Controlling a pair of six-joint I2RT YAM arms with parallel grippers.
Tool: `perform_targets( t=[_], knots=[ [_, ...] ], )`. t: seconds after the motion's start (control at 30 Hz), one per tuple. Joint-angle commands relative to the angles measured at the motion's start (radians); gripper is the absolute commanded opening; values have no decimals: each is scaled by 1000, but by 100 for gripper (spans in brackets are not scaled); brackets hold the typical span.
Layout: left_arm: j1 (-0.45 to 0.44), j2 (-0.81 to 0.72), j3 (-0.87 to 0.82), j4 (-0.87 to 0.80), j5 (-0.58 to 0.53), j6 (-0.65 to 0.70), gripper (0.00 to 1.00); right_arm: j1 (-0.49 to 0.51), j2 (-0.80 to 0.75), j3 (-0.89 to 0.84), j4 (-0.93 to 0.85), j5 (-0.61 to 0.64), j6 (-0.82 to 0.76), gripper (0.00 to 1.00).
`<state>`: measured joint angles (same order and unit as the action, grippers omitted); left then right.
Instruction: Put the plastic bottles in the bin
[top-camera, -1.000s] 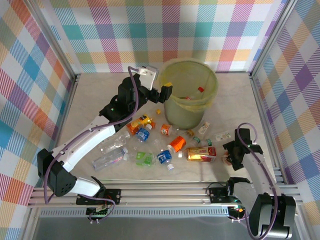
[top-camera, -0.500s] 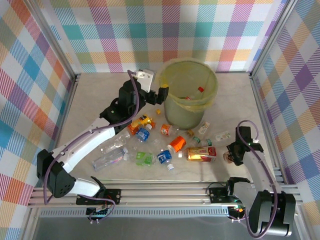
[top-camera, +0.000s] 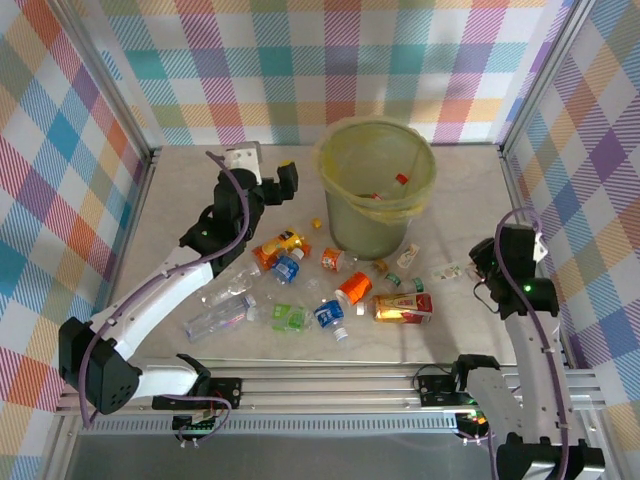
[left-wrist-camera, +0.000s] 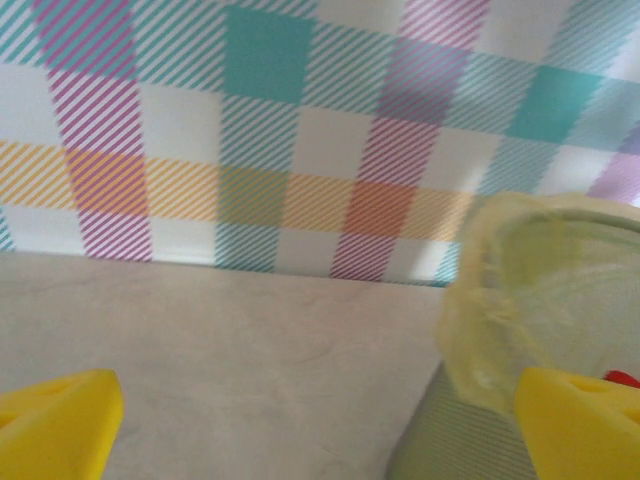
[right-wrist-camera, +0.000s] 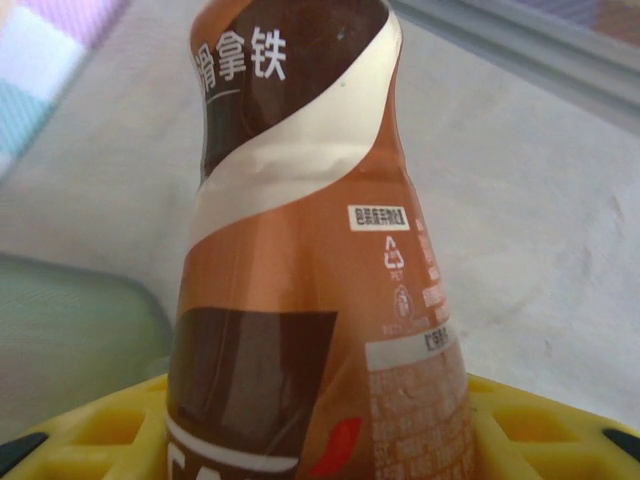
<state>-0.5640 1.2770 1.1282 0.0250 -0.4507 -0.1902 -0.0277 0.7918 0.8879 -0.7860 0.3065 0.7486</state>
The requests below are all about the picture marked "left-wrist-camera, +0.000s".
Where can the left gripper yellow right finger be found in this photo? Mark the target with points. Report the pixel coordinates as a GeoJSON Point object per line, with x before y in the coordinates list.
{"type": "Point", "coordinates": [585, 435]}

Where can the yellow red label bottle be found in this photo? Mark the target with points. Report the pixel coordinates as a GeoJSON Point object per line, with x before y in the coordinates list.
{"type": "Point", "coordinates": [622, 378]}

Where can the green translucent trash bin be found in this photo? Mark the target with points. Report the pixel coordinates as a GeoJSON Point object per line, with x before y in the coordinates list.
{"type": "Point", "coordinates": [550, 280]}

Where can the silver mesh waste bin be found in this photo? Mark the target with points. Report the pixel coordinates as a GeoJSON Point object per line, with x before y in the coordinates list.
{"type": "Point", "coordinates": [465, 440]}

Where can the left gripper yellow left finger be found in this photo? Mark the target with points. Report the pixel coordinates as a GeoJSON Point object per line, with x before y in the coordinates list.
{"type": "Point", "coordinates": [50, 435]}

